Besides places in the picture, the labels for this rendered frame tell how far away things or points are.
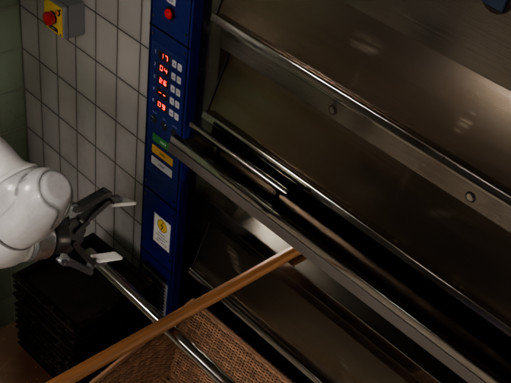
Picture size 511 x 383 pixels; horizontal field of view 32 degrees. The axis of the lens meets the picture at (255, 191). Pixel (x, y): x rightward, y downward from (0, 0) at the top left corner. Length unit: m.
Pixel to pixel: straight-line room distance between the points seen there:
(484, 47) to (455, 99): 0.13
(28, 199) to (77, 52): 1.08
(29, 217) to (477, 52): 0.85
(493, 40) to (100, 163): 1.49
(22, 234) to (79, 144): 1.17
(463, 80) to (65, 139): 1.56
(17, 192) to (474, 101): 0.84
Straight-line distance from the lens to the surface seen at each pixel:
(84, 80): 2.65
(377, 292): 1.78
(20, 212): 1.64
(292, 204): 2.00
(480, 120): 1.65
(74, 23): 2.54
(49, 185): 1.62
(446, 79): 1.68
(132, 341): 1.93
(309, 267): 2.18
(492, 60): 1.59
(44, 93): 2.90
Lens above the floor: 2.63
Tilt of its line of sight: 38 degrees down
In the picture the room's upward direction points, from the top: 8 degrees clockwise
